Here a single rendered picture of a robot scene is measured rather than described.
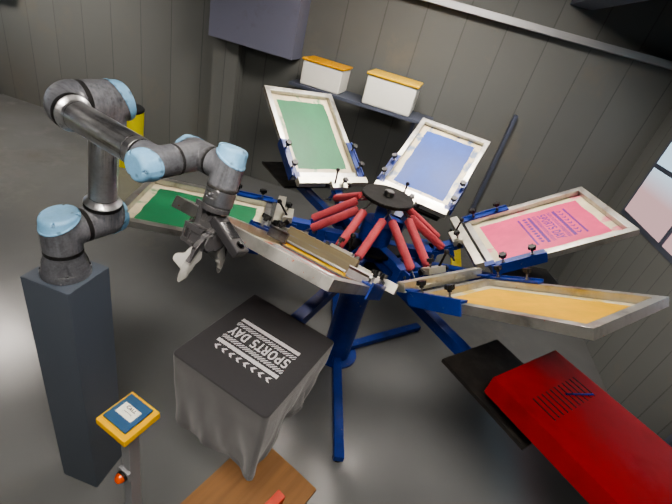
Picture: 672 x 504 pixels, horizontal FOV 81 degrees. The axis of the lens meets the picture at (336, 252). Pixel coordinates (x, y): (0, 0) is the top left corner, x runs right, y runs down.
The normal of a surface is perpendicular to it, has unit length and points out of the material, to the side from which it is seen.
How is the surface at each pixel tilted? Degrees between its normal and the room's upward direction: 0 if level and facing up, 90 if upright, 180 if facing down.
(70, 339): 90
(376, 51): 90
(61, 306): 90
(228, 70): 90
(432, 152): 32
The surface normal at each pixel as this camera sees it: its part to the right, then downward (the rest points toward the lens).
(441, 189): -0.05, -0.51
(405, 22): -0.24, 0.47
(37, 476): 0.23, -0.83
